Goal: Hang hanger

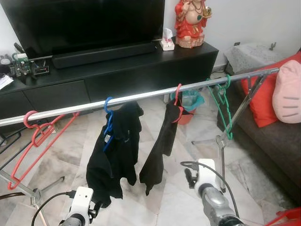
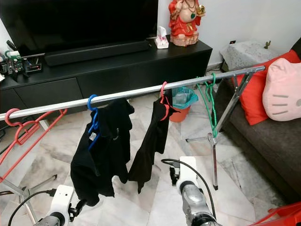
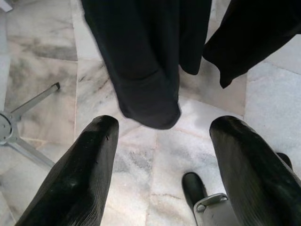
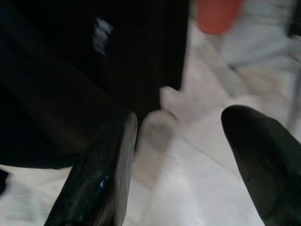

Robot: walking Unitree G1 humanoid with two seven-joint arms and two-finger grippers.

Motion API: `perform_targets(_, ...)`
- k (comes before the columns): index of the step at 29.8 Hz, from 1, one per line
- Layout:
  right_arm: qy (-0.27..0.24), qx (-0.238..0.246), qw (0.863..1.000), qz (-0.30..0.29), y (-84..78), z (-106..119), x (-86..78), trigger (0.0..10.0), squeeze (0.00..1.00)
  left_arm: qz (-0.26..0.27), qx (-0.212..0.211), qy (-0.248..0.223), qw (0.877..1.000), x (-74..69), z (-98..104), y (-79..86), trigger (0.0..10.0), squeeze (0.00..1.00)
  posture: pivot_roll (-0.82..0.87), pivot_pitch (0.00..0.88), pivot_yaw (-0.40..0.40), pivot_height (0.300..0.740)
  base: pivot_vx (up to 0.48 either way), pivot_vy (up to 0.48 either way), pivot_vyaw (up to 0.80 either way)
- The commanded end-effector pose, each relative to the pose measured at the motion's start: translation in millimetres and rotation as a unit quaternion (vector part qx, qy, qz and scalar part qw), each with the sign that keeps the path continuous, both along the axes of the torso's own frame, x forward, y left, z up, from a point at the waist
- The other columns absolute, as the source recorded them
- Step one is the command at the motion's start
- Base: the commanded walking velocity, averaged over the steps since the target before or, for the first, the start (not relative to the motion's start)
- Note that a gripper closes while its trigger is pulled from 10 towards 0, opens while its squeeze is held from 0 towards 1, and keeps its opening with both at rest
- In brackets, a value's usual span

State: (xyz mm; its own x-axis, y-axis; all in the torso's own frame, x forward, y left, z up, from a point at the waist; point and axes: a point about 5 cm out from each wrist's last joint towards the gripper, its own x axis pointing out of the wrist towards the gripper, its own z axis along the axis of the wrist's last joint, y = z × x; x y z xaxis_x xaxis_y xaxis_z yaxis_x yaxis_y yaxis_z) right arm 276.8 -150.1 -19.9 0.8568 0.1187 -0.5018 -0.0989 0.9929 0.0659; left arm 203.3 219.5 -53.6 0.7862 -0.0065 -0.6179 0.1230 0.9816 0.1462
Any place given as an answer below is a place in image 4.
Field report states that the orange bucket teal liner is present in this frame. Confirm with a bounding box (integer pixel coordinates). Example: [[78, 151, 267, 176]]
[[196, 0, 244, 35]]

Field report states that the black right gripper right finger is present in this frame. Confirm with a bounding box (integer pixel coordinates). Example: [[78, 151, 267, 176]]
[[221, 105, 301, 226]]

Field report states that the black shirt red trim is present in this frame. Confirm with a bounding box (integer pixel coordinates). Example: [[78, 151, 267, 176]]
[[0, 0, 190, 169]]

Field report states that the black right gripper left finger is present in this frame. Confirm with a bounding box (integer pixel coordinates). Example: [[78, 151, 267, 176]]
[[44, 110, 138, 226]]

